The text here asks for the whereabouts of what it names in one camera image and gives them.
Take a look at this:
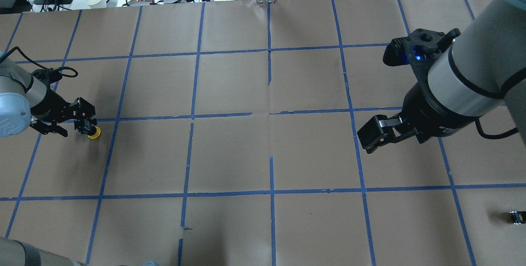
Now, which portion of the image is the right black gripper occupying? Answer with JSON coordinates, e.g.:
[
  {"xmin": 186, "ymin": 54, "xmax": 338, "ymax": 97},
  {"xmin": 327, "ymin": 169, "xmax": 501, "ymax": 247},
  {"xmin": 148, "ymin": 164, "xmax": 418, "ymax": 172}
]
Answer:
[{"xmin": 357, "ymin": 83, "xmax": 481, "ymax": 154}]

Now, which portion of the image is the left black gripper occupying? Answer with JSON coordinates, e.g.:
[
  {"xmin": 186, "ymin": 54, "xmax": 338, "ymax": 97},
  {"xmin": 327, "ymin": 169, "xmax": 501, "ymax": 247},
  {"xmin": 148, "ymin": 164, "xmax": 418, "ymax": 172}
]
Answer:
[{"xmin": 30, "ymin": 93, "xmax": 97, "ymax": 137}]

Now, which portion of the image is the yellow push button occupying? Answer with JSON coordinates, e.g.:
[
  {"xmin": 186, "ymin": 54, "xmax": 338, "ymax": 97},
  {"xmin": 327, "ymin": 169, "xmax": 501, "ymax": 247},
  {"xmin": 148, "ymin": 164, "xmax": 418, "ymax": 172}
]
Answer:
[{"xmin": 87, "ymin": 127, "xmax": 102, "ymax": 140}]

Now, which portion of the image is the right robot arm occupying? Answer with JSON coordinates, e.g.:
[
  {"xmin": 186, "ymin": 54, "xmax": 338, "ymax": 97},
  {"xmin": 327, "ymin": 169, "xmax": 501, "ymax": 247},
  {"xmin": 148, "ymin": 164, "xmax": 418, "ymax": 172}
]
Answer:
[{"xmin": 357, "ymin": 0, "xmax": 526, "ymax": 154}]

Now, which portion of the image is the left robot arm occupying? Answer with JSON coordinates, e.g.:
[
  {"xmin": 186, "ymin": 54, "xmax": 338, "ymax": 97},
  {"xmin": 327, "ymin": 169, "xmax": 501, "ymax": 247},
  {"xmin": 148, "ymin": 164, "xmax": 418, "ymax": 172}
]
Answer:
[{"xmin": 0, "ymin": 46, "xmax": 102, "ymax": 140}]

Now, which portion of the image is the red push button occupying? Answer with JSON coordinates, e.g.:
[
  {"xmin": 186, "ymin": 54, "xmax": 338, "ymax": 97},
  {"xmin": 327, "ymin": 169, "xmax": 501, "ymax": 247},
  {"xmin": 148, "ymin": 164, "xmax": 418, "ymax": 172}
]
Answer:
[{"xmin": 509, "ymin": 210, "xmax": 526, "ymax": 225}]

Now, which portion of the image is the white paper cup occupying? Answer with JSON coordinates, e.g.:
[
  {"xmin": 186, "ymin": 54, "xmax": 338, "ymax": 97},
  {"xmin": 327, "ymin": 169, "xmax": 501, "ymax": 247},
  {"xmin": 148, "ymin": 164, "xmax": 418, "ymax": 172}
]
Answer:
[{"xmin": 85, "ymin": 0, "xmax": 107, "ymax": 9}]

